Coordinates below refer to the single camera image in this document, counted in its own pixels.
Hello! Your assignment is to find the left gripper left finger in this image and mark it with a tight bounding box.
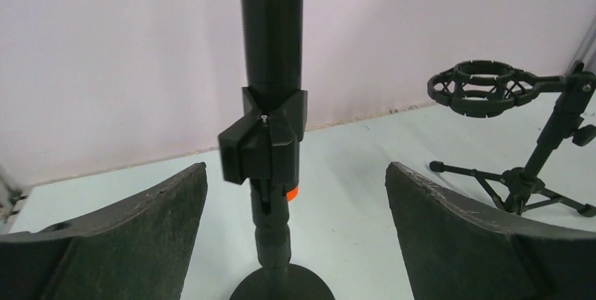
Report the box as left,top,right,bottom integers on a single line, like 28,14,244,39
1,163,207,299

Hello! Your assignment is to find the tripod stand with shock mount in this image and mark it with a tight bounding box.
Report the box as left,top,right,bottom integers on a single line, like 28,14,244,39
425,60,595,218

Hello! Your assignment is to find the black microphone orange end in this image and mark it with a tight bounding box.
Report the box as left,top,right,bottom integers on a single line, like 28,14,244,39
241,0,308,201

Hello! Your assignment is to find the right aluminium frame post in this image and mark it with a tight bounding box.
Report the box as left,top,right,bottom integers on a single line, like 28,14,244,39
568,19,595,73

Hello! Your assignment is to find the round base clip mic stand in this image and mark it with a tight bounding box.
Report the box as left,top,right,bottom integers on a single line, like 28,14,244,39
219,87,334,299

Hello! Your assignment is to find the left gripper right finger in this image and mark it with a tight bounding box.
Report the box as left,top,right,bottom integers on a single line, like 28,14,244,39
385,162,595,299

